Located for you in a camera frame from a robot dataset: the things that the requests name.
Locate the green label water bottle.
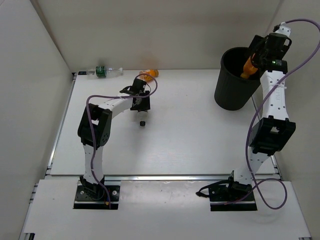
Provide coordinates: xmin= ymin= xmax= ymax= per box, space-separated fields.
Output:
xmin=86 ymin=65 xmax=124 ymax=79

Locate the orange juice bottle yellow cap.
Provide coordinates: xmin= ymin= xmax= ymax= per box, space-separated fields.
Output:
xmin=138 ymin=69 xmax=159 ymax=82

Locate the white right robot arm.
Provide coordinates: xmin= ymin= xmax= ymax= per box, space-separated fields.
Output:
xmin=224 ymin=30 xmax=296 ymax=200

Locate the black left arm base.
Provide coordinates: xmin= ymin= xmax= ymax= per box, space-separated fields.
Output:
xmin=73 ymin=176 xmax=121 ymax=210

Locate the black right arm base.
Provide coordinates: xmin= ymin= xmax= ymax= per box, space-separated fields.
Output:
xmin=195 ymin=175 xmax=258 ymax=212

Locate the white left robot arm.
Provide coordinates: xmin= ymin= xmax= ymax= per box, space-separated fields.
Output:
xmin=77 ymin=77 xmax=153 ymax=200

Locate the black ribbed plastic bin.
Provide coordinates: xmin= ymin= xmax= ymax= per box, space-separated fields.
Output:
xmin=214 ymin=47 xmax=261 ymax=111

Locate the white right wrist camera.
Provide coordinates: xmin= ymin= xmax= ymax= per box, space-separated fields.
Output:
xmin=273 ymin=22 xmax=291 ymax=37

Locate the aluminium table edge rail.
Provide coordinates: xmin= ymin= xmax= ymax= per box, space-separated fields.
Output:
xmin=44 ymin=71 xmax=282 ymax=182

